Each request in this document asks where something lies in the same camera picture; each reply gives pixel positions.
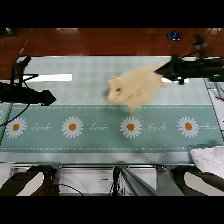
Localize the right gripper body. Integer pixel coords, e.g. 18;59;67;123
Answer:
154;54;184;83

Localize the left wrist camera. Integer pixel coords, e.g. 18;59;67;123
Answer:
11;54;33;85

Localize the silver frame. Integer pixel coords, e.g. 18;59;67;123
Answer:
0;161;224;197

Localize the blue round object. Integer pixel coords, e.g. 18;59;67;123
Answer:
166;30;183;42

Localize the white garment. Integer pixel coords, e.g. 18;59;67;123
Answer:
189;144;224;181

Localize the black cable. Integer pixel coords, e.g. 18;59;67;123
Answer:
0;96;34;128
55;181;85;197

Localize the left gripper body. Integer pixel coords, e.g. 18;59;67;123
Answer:
30;88;58;107

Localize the cream T-shirt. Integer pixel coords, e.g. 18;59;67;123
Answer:
105;62;168;111

